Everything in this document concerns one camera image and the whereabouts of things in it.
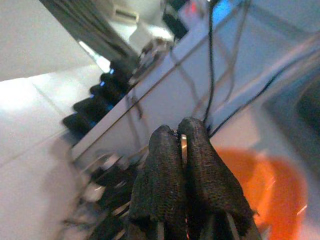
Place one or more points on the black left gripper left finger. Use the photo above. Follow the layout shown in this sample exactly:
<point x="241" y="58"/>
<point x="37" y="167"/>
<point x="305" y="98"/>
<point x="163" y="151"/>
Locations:
<point x="160" y="187"/>

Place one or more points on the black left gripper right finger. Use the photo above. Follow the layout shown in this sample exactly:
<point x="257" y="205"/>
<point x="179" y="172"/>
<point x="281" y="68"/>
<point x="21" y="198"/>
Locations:
<point x="210" y="187"/>

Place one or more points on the orange plastic plate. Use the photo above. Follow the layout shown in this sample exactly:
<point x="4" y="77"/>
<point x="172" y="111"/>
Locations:
<point x="275" y="187"/>

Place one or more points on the black power strip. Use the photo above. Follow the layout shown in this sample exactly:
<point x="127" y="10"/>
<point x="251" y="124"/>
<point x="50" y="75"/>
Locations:
<point x="100" y="105"/>

